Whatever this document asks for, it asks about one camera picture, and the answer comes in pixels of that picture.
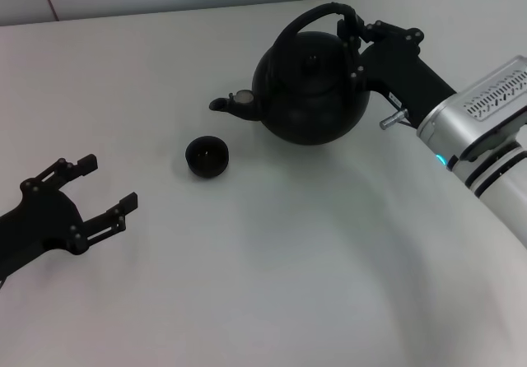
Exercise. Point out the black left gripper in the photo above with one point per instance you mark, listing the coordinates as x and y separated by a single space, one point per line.
45 223

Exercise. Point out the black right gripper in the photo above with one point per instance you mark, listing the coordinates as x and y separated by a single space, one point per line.
399 75

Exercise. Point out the black cast iron teapot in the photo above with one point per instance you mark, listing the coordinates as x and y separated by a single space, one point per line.
313 112

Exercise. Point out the dark brown round teacup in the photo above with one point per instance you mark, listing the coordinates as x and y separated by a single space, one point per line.
206 157

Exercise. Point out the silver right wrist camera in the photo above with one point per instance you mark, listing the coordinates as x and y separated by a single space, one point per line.
498 91

